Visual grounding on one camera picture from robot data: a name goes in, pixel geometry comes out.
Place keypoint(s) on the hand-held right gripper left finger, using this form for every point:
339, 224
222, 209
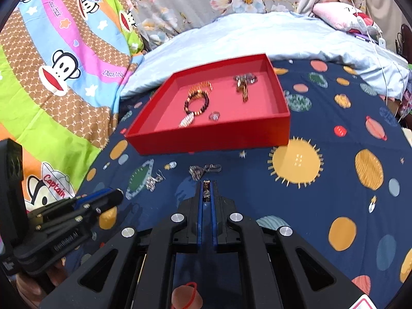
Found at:
161, 241

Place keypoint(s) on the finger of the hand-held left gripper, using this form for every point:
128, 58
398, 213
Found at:
61, 217
103, 199

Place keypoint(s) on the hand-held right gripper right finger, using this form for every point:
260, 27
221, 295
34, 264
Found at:
251, 241

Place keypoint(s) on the red cardboard box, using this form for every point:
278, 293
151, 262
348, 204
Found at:
209, 138

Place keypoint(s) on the gold wristwatch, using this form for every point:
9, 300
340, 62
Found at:
243, 91

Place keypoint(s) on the silver wristwatch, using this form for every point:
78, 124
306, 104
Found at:
252, 79

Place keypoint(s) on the person's left hand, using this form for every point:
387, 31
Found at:
54, 275

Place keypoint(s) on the small silver dangling earrings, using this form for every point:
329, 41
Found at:
150, 184

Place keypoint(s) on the white red-edged card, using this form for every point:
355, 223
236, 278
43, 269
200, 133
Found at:
365, 303

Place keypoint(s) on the monkey print colourful blanket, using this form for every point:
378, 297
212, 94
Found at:
64, 38

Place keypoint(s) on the light blue quilt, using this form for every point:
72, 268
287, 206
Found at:
244, 35

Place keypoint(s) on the grey floral sheet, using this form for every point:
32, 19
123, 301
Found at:
199, 0

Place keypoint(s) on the white charger plug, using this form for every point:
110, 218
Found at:
382, 41

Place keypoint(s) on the pink cartoon pillow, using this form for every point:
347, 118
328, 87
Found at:
338, 14

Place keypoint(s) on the dark red chair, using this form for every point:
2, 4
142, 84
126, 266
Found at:
404, 41

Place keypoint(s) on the beige curtain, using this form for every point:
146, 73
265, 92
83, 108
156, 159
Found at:
383, 3

